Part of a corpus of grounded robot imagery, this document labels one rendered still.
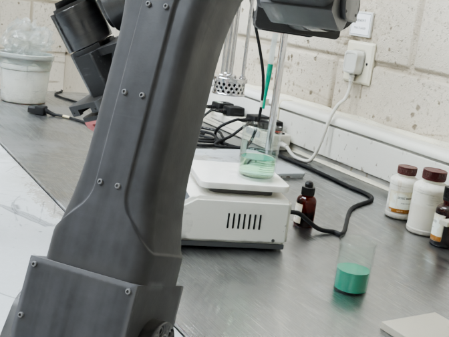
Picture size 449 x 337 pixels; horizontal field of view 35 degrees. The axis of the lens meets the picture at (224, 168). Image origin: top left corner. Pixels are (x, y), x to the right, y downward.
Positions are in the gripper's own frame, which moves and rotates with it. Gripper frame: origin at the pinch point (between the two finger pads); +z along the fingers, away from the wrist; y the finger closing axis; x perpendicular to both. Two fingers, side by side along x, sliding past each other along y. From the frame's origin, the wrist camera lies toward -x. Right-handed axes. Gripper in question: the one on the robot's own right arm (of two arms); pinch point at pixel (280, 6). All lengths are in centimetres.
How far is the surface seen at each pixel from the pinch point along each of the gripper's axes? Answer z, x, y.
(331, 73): 61, 9, -30
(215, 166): 5.3, 22.3, 4.2
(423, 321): -24.2, 31.0, -14.0
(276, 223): -3.3, 27.3, -3.0
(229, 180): -1.6, 22.6, 3.6
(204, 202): -3.5, 25.4, 6.8
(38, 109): 83, 27, 32
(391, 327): -25.9, 31.2, -9.6
